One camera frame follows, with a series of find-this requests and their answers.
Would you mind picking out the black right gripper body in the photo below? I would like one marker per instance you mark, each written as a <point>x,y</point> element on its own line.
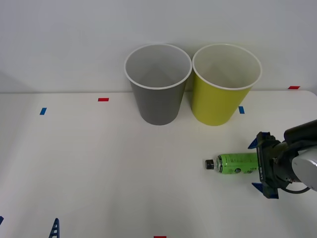
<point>268,163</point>

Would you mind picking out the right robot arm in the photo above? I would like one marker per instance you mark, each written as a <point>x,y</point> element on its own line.
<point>301,131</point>

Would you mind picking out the grey plastic waste bin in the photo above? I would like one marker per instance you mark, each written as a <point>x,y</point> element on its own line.
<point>158,106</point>

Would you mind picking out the yellow-green plastic waste bin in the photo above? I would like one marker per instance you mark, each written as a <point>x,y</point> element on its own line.
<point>215,106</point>

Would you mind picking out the green bottle with black cap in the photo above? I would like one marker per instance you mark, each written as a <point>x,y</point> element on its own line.
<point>235,164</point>

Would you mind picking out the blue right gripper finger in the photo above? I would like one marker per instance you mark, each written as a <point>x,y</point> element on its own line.
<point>258,187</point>
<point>254,144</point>

